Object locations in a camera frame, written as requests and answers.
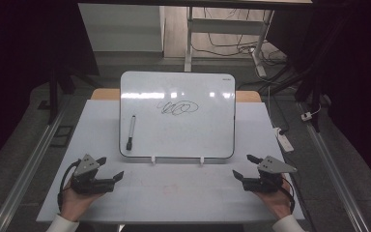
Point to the metal rail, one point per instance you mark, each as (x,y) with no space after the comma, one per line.
(25,167)
(335,174)

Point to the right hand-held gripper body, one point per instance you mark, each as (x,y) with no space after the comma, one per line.
(272,167)

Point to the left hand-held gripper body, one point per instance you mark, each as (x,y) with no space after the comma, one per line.
(87,166)

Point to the white whiteboard support clip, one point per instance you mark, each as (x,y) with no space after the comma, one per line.
(153,160)
(202,160)

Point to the person's right hand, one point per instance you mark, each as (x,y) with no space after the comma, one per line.
(277,203)

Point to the white power strip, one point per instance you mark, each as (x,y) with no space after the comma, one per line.
(284,140)

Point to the black metal stand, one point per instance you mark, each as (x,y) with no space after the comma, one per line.
(54,93)

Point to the black square floor plate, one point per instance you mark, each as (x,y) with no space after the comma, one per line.
(62,137)

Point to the white whiteboard with black rim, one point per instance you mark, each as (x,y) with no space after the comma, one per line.
(180,135)

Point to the white desk frame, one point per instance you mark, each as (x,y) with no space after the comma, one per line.
(225,26)

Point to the small white adapter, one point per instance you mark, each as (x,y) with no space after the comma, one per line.
(306,116)

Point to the white marker with black cap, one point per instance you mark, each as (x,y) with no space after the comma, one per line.
(131,129)

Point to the person's left hand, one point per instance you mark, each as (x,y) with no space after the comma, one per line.
(74,203)

